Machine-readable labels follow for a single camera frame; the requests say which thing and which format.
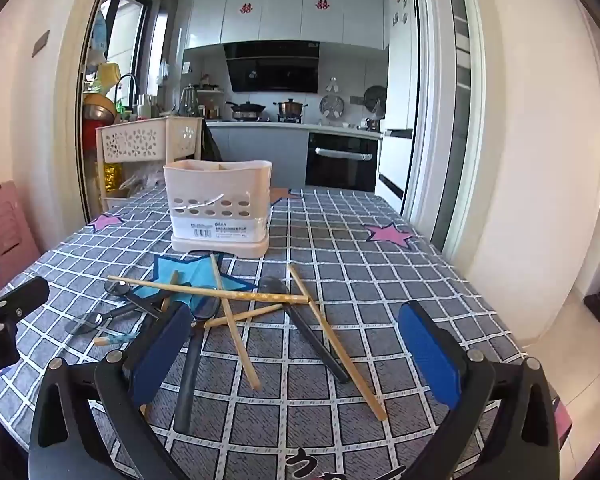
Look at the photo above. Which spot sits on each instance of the black hanging pan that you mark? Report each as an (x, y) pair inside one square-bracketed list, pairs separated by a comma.
[(375, 96)]

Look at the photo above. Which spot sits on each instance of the grey kitchen counter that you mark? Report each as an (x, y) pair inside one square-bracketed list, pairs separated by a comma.
[(260, 155)]

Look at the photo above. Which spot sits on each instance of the white upper kitchen cabinets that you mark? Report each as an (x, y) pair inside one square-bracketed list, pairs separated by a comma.
[(280, 15)]

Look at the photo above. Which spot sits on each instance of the blue patterned wooden chopstick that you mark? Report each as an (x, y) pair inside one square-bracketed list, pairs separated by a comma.
[(112, 338)]

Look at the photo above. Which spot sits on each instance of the cream plastic utensil holder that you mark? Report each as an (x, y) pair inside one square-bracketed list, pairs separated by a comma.
[(215, 185)]

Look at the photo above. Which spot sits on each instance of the stack of kitchen basins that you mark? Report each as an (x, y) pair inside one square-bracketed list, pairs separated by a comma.
[(97, 105)]

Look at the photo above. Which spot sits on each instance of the steel cooking pot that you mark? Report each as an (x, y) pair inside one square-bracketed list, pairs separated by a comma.
[(290, 109)]

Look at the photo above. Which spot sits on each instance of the wall switch plate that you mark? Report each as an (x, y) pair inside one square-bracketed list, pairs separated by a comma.
[(41, 43)]

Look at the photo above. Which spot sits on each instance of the black floor item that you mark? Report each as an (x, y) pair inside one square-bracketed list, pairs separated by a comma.
[(597, 305)]

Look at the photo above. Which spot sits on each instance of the black framed window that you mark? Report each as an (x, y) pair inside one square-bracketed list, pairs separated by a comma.
[(125, 35)]

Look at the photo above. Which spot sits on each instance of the grey checked star tablecloth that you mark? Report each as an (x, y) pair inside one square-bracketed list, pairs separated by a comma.
[(305, 400)]

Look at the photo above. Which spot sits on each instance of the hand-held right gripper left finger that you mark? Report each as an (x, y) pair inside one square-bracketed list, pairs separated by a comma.
[(160, 355)]

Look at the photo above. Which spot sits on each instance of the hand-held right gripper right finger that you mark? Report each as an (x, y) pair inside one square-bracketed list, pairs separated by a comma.
[(430, 355)]

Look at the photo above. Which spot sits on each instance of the arched kitchen faucet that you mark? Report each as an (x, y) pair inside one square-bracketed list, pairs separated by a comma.
[(126, 75)]

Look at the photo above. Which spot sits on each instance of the glass kettle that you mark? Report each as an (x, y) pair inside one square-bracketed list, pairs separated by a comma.
[(190, 102)]

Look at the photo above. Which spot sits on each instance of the black built-in oven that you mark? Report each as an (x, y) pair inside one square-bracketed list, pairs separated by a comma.
[(340, 170)]

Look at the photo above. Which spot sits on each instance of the black range hood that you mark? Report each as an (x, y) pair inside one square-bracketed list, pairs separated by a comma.
[(275, 70)]

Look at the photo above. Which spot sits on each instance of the black wok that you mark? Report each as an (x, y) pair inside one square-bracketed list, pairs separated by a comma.
[(247, 108)]

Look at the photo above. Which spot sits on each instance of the white refrigerator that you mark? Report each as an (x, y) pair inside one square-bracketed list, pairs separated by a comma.
[(397, 85)]

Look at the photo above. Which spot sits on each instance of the yellow container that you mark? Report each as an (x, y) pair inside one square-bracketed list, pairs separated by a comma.
[(109, 74)]

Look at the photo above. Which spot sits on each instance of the cream plastic storage trolley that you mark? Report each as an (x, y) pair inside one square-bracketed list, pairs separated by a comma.
[(130, 140)]

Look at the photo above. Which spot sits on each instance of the golden packet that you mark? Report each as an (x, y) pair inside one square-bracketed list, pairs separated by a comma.
[(112, 175)]

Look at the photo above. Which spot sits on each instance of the round metal steamer rack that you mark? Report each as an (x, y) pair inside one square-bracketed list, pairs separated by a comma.
[(331, 107)]

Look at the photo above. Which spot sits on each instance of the clear plastic bags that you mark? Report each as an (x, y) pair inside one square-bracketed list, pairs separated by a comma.
[(140, 178)]

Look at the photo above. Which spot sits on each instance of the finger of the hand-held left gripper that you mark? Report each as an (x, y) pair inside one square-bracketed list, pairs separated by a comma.
[(22, 292)]

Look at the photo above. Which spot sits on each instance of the red cabinet decal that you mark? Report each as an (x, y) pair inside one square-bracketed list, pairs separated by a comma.
[(245, 8)]

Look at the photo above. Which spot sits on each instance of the black hanging cloth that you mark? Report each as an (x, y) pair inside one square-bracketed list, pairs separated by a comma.
[(211, 147)]

